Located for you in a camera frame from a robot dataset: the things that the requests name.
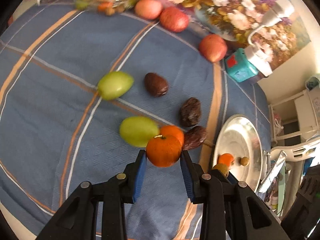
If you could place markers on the wrinkled dark date upper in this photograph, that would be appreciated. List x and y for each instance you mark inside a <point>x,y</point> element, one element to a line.
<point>190,112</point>

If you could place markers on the silver metal plate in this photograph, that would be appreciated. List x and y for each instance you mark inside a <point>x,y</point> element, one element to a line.
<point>239,137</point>

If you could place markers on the white plastic chair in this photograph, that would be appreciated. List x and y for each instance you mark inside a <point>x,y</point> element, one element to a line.
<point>295,156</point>

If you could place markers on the blue plaid tablecloth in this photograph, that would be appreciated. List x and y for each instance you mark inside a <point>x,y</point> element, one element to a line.
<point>56,130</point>

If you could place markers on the white power adapter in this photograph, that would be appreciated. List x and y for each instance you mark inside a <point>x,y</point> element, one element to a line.
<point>258,59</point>

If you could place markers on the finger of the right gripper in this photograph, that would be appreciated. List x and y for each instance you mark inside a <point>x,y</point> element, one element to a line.
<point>231,177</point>

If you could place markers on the orange tangerine with stem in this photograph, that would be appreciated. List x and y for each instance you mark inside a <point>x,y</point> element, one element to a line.
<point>163,150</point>

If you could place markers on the clear plastic fruit tray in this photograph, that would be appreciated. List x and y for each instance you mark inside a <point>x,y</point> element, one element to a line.
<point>107,7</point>

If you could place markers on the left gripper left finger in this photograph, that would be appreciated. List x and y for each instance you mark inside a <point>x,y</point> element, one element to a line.
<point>77,216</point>

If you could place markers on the teal plastic box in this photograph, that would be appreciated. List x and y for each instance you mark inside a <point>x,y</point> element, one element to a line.
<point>238,66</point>

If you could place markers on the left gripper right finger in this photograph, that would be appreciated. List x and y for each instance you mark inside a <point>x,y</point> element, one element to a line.
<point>230,208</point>

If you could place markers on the pale pink apple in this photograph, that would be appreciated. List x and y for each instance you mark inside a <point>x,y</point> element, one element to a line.
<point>148,9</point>

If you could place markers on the white shelf unit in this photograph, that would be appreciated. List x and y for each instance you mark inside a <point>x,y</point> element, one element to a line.
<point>297,115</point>

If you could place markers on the round dark brown fruit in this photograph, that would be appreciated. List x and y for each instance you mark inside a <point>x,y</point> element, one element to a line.
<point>155,85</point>

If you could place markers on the red apple middle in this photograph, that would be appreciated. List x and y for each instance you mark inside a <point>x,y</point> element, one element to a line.
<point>173,19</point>

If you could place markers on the wrinkled dark date lower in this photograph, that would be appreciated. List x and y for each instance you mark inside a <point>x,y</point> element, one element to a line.
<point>194,138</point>

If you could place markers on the red apple right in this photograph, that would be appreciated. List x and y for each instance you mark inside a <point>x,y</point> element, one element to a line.
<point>213,48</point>

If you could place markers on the floral painting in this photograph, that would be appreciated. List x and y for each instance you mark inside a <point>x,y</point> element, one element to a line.
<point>235,19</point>

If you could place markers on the large green mango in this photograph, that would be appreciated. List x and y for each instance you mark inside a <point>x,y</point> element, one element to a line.
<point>138,130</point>

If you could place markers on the wrinkled dark date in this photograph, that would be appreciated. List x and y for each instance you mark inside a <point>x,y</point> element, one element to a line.
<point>194,138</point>
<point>190,112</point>

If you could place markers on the small brown kiwi fruit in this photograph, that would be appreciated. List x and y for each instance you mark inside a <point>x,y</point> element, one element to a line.
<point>244,161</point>

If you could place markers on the red apple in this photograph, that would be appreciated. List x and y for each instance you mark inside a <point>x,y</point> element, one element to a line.
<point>173,19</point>
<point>213,48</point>

